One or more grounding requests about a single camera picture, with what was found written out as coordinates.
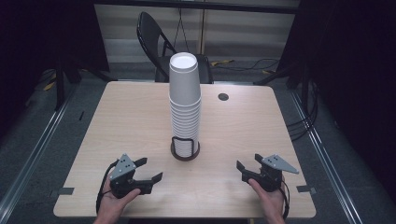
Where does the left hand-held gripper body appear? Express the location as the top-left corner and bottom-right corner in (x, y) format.
(109, 153), (153, 199)

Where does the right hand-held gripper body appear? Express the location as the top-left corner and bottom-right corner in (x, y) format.
(241, 154), (300, 192)

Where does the stack of white paper cups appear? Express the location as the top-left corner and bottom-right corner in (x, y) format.
(168, 51), (203, 159)

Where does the person's right hand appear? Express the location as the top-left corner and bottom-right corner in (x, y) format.
(247, 177), (286, 224)

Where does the person's left hand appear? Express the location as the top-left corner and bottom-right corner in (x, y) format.
(94, 179), (142, 224)

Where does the yellow floor tape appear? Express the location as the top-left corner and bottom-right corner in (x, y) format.
(210, 59), (235, 67)

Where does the black metal stand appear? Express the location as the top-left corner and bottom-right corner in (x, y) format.
(53, 55), (118, 112)

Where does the black folding chair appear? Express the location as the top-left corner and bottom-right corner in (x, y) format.
(136, 11), (215, 85)

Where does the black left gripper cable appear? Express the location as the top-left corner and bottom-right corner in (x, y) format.
(95, 160), (120, 215)

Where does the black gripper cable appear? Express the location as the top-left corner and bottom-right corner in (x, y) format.
(278, 182), (290, 220)
(95, 160), (120, 215)

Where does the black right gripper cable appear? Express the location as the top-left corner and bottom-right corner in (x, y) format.
(278, 182), (290, 220)

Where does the metal floor rail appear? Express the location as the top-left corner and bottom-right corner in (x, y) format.
(0, 88), (78, 223)
(289, 90), (363, 224)

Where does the bundle of black floor cables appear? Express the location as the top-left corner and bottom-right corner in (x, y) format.
(286, 78), (319, 143)

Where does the thin black floor cable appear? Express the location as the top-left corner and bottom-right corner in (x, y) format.
(214, 58), (280, 73)

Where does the hanging black cable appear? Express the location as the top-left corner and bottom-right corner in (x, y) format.
(173, 7), (190, 53)

